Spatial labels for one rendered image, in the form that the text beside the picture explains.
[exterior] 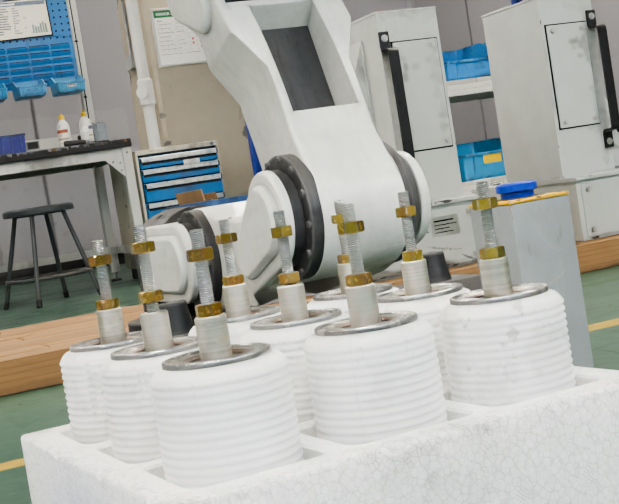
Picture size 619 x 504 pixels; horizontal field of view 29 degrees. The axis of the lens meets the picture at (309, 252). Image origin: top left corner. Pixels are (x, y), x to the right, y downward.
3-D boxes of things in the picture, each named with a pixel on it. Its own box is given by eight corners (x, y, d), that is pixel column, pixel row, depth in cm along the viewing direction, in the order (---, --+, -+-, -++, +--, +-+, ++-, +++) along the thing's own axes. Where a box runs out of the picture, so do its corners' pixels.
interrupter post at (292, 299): (313, 320, 99) (307, 281, 99) (308, 324, 97) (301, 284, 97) (285, 324, 100) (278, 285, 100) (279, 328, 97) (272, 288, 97)
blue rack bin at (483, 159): (421, 187, 685) (415, 150, 684) (479, 178, 699) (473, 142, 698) (465, 182, 638) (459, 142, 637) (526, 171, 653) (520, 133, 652)
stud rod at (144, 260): (163, 321, 93) (146, 224, 92) (150, 323, 92) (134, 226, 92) (159, 320, 94) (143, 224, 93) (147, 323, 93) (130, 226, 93)
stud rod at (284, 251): (301, 300, 99) (286, 209, 98) (295, 302, 98) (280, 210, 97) (290, 302, 99) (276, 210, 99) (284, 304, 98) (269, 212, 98)
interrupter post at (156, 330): (145, 358, 92) (138, 315, 92) (143, 355, 94) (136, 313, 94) (177, 352, 92) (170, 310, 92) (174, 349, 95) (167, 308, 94)
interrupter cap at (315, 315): (348, 312, 101) (347, 304, 101) (334, 325, 94) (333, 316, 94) (261, 324, 103) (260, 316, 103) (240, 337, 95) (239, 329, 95)
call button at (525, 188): (489, 207, 118) (486, 186, 118) (522, 201, 120) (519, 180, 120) (514, 204, 115) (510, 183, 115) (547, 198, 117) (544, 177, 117)
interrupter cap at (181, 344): (113, 368, 89) (111, 359, 89) (109, 357, 96) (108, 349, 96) (214, 350, 90) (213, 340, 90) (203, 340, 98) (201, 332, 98)
